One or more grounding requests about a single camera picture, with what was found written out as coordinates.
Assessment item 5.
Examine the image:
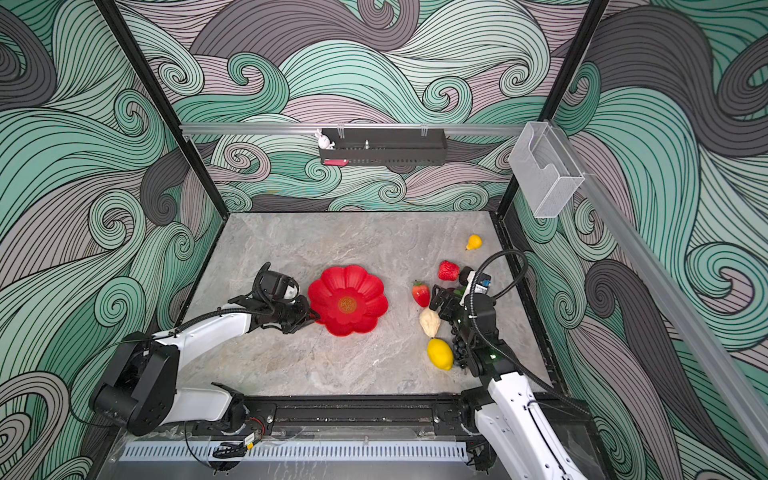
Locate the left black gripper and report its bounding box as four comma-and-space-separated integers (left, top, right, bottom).
272, 295, 322, 333

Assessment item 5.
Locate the beige fake pear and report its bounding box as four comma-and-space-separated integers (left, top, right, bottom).
419, 307, 442, 338

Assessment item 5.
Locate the red fake apple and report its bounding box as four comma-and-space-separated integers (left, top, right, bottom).
437, 260, 461, 282

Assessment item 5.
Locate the red flower-shaped fruit bowl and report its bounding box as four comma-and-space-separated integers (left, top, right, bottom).
308, 265, 389, 337

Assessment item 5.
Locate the yellow fake lemon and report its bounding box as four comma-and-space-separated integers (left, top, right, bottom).
426, 338, 454, 371

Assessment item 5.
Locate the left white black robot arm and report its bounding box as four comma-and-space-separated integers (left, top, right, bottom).
88, 286, 320, 436

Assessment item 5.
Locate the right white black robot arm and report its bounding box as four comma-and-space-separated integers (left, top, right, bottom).
429, 286, 585, 479

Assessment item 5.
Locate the red fake strawberry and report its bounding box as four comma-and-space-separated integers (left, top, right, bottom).
411, 281, 431, 308

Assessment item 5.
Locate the dark fake grape bunch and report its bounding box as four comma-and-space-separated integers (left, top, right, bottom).
452, 336, 470, 369

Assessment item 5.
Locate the small yellow fake pear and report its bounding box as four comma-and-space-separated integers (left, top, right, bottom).
466, 235, 483, 251

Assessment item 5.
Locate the small white rabbit figurine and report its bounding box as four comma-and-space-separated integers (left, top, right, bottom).
314, 129, 335, 150

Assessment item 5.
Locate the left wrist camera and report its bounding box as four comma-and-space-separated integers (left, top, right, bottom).
278, 282, 300, 303

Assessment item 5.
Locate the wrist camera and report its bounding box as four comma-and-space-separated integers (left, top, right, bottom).
473, 271, 492, 294
278, 282, 300, 303

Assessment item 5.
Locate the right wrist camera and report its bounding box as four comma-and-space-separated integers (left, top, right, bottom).
473, 271, 492, 294

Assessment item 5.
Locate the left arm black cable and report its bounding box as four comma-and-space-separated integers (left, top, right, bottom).
167, 262, 283, 340

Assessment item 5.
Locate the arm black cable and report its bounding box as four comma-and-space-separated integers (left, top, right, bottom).
467, 248, 592, 418
167, 262, 283, 340

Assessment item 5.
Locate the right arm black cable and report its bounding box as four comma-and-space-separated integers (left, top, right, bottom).
467, 248, 592, 418

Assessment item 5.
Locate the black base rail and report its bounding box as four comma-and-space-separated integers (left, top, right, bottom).
119, 394, 481, 438

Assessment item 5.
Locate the white perforated cable duct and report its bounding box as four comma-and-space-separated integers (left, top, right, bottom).
119, 441, 468, 463

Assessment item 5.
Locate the clear acrylic wall holder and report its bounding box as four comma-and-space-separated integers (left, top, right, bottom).
508, 121, 584, 219

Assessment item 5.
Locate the black wall shelf tray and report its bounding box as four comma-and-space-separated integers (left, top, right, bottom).
318, 127, 448, 167

